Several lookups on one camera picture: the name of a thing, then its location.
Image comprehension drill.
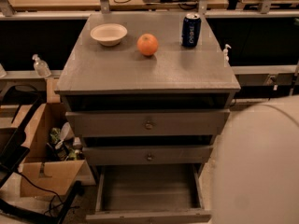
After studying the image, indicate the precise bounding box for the cardboard box with trash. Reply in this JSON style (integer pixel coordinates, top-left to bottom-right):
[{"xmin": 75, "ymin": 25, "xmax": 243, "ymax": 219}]
[{"xmin": 0, "ymin": 77, "xmax": 97, "ymax": 198}]

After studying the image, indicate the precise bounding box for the grey drawer cabinet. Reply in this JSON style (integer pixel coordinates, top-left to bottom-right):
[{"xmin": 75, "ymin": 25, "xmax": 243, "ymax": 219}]
[{"xmin": 54, "ymin": 12, "xmax": 241, "ymax": 191}]

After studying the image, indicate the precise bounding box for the small white pump bottle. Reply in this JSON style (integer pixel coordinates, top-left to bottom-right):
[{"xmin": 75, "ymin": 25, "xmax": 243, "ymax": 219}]
[{"xmin": 222, "ymin": 44, "xmax": 232, "ymax": 63}]

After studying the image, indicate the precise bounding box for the grey drawer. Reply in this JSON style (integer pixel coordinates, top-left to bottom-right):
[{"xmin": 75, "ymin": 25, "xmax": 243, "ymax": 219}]
[
  {"xmin": 66, "ymin": 109, "xmax": 230, "ymax": 137},
  {"xmin": 83, "ymin": 146, "xmax": 212, "ymax": 165},
  {"xmin": 86, "ymin": 164, "xmax": 211, "ymax": 224}
]

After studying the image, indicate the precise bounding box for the grey top drawer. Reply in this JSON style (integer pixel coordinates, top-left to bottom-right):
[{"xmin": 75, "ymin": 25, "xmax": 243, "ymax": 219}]
[{"xmin": 66, "ymin": 109, "xmax": 230, "ymax": 137}]

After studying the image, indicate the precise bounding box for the grey bottom drawer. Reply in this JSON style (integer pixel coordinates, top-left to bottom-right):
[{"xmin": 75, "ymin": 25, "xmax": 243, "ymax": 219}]
[{"xmin": 86, "ymin": 164, "xmax": 211, "ymax": 224}]

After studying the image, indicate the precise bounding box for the black stand frame left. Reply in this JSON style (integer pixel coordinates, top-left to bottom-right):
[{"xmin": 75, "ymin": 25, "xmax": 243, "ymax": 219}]
[{"xmin": 0, "ymin": 84, "xmax": 81, "ymax": 224}]

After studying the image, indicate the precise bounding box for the white bowl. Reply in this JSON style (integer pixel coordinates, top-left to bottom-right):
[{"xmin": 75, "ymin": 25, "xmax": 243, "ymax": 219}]
[{"xmin": 90, "ymin": 23, "xmax": 127, "ymax": 47}]

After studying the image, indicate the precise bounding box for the orange fruit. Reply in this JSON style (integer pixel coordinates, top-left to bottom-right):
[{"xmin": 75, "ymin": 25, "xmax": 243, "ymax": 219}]
[{"xmin": 136, "ymin": 34, "xmax": 159, "ymax": 56}]

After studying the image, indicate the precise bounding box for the grey middle drawer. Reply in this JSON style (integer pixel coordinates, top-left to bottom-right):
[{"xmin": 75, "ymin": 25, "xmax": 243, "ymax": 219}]
[{"xmin": 83, "ymin": 146, "xmax": 212, "ymax": 165}]

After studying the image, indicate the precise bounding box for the blue soda can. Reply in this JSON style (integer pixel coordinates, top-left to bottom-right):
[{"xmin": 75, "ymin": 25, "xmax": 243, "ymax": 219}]
[{"xmin": 181, "ymin": 13, "xmax": 201, "ymax": 48}]

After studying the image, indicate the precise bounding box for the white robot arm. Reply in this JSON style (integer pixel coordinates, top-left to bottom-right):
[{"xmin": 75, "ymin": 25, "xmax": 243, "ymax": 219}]
[{"xmin": 212, "ymin": 95, "xmax": 299, "ymax": 224}]

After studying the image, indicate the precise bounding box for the clear pump bottle left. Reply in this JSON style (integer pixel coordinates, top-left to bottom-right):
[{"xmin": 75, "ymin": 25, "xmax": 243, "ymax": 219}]
[{"xmin": 32, "ymin": 54, "xmax": 51, "ymax": 77}]

